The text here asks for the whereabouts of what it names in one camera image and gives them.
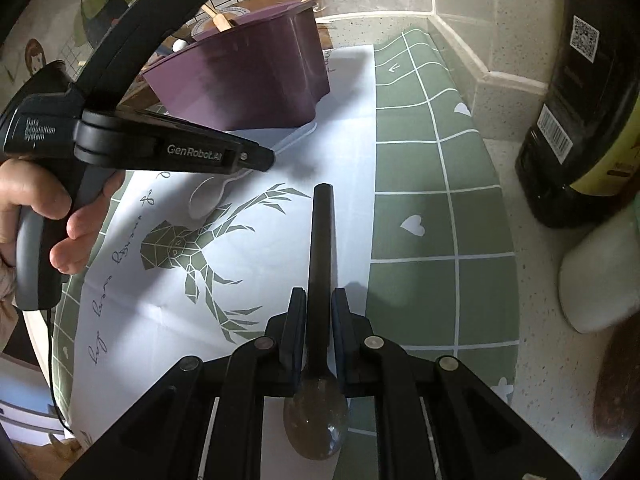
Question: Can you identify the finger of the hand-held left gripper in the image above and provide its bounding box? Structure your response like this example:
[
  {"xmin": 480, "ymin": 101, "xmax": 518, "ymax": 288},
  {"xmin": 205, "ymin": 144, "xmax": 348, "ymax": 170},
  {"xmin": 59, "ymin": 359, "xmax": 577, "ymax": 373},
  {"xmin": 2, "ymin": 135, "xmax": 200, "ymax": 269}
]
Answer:
[
  {"xmin": 235, "ymin": 142, "xmax": 277, "ymax": 172},
  {"xmin": 79, "ymin": 0, "xmax": 229, "ymax": 111}
]

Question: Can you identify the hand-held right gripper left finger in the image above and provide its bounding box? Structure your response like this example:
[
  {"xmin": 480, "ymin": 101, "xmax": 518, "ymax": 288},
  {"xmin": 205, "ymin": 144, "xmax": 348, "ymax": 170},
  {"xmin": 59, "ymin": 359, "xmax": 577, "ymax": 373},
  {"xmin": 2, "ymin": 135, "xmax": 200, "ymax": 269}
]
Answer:
[{"xmin": 62, "ymin": 287, "xmax": 307, "ymax": 480}]

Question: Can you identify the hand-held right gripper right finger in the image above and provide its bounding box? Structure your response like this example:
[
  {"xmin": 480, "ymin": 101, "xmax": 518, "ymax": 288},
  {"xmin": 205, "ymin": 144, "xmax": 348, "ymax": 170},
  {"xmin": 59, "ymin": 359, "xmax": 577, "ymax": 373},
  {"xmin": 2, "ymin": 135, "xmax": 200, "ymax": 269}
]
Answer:
[{"xmin": 331, "ymin": 287, "xmax": 583, "ymax": 480}]

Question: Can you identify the white spoon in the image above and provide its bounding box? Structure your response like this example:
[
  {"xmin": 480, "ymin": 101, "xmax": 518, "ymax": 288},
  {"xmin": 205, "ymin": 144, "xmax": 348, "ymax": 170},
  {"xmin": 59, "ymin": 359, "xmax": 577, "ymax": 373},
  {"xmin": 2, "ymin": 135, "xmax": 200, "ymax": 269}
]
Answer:
[{"xmin": 189, "ymin": 120, "xmax": 319, "ymax": 219}]

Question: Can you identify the purple utensil holder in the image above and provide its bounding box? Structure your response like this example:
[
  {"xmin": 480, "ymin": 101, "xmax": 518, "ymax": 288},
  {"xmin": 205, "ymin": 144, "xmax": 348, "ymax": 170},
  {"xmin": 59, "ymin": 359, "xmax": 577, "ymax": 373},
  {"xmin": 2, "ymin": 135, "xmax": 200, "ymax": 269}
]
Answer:
[{"xmin": 141, "ymin": 0, "xmax": 332, "ymax": 132}]

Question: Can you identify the black-handled metal spoon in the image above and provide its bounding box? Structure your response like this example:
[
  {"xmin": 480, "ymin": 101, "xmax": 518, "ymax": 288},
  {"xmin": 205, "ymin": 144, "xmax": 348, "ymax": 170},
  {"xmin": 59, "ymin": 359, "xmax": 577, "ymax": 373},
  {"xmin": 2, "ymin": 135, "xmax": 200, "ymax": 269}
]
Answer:
[{"xmin": 282, "ymin": 183, "xmax": 350, "ymax": 460}]

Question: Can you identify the person's left hand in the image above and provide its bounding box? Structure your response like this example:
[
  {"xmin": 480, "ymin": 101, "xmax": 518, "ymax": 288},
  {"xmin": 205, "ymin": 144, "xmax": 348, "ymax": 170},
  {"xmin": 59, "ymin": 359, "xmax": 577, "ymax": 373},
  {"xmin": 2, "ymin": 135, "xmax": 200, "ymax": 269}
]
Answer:
[{"xmin": 0, "ymin": 157, "xmax": 127, "ymax": 277}]

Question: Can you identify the white deer-print paper sheet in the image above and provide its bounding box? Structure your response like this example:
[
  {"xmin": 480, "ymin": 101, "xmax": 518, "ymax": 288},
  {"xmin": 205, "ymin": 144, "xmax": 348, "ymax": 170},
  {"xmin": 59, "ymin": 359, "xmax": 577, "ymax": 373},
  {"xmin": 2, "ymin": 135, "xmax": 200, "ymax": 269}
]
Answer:
[{"xmin": 72, "ymin": 44, "xmax": 379, "ymax": 480}]

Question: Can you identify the green checkered mat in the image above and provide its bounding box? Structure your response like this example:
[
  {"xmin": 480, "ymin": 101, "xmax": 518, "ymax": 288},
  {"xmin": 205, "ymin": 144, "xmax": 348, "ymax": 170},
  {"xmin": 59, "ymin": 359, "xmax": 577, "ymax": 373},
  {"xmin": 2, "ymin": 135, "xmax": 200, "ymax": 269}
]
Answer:
[{"xmin": 52, "ymin": 27, "xmax": 519, "ymax": 480}]

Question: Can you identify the white rounded container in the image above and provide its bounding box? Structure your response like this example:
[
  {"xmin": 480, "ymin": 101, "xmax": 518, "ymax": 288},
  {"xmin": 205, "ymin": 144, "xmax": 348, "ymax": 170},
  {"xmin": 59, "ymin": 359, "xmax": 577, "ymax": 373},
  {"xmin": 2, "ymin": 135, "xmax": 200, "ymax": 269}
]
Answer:
[{"xmin": 557, "ymin": 205, "xmax": 640, "ymax": 335}]

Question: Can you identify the brown wooden object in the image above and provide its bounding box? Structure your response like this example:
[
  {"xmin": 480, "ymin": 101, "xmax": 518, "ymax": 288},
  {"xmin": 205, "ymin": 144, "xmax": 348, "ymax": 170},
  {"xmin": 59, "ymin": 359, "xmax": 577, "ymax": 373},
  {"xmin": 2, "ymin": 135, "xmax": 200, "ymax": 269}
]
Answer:
[{"xmin": 592, "ymin": 320, "xmax": 640, "ymax": 442}]

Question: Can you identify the dark glass bottle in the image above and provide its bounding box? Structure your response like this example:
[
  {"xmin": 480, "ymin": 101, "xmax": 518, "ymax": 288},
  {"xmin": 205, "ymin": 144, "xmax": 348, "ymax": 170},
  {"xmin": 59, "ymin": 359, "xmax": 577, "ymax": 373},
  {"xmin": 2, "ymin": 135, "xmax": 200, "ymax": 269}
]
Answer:
[{"xmin": 515, "ymin": 0, "xmax": 640, "ymax": 229}]

